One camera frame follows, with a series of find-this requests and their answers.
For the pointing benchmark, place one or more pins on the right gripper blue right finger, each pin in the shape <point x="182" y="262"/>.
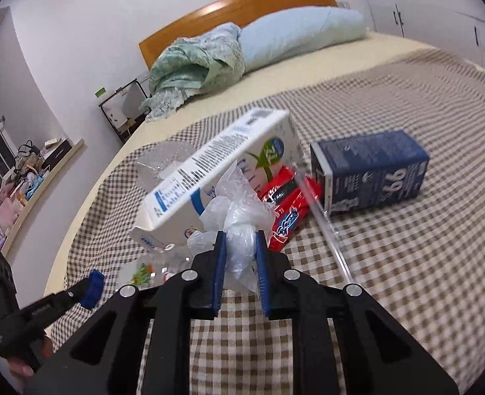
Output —
<point x="344" y="335"/>

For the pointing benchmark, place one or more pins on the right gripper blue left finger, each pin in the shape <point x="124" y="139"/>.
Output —
<point x="138" y="341"/>

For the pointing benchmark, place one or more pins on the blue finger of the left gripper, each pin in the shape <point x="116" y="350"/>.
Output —
<point x="94" y="290"/>

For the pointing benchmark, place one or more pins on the clear drinking straw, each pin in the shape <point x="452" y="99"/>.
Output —
<point x="324" y="223"/>

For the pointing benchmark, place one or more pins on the clear plastic bag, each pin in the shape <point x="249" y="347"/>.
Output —
<point x="238" y="212"/>

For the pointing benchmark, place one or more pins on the red snack wrapper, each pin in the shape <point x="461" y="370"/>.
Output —
<point x="289" y="204"/>

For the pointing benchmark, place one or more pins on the blue milk carton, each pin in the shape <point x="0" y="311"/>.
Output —
<point x="367" y="171"/>

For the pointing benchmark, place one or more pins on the white milk carton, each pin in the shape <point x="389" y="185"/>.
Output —
<point x="260" y="142"/>

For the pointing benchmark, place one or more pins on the pink bag on sill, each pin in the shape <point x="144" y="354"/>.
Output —
<point x="9" y="213"/>

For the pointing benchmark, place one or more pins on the black box on sill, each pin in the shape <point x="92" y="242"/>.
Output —
<point x="55" y="154"/>

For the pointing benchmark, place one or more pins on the black bedside trolley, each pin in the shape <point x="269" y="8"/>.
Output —
<point x="122" y="109"/>

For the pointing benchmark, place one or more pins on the green clock display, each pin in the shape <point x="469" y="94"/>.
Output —
<point x="100" y="92"/>

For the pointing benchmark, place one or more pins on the green floral quilt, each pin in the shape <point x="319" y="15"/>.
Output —
<point x="204" y="64"/>

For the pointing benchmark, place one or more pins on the light blue pillow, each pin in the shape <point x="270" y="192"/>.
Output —
<point x="291" y="32"/>

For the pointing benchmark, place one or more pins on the white built-in wardrobe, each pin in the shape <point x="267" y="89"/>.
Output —
<point x="456" y="26"/>

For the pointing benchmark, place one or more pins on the wooden bed frame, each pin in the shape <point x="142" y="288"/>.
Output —
<point x="239" y="12"/>

